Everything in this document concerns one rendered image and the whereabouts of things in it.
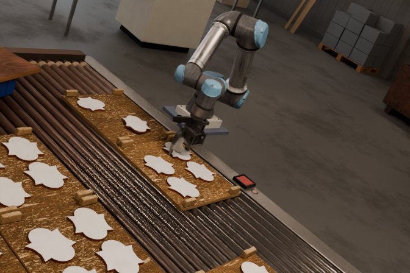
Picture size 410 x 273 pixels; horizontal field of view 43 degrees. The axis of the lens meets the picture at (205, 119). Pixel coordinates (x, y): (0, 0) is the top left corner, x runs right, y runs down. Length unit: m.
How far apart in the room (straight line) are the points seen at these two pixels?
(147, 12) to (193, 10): 0.63
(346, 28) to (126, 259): 9.57
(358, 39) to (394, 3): 1.26
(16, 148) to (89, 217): 0.40
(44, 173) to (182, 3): 4.90
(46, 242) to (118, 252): 0.20
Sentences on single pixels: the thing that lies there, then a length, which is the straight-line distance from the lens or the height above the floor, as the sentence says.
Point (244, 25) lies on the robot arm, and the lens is 2.36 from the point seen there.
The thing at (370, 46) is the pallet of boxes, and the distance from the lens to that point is 10.51.
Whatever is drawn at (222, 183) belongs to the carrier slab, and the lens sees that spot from 2.12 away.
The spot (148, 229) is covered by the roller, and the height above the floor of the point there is 0.92.
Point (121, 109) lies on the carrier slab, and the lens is 2.40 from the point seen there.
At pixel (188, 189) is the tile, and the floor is 0.95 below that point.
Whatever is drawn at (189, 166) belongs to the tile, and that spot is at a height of 0.95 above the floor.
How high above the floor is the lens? 1.93
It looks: 22 degrees down
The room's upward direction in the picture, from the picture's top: 23 degrees clockwise
